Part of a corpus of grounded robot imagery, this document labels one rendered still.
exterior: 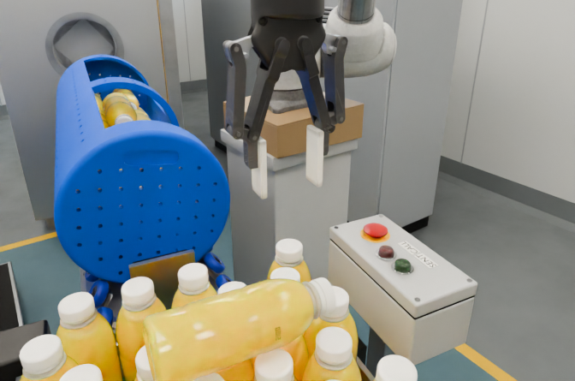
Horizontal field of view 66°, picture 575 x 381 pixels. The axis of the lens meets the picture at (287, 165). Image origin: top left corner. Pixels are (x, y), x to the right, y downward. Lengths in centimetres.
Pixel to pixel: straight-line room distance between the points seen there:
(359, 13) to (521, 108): 227
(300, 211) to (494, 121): 232
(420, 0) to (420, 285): 191
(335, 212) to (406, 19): 116
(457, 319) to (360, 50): 82
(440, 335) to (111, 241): 52
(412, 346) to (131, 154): 49
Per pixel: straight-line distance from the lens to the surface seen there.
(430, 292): 58
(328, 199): 142
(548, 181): 338
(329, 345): 50
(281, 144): 120
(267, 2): 44
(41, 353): 56
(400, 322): 60
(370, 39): 126
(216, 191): 79
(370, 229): 67
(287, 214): 133
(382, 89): 231
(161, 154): 74
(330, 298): 50
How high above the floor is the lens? 145
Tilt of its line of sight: 23 degrees down
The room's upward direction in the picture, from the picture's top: straight up
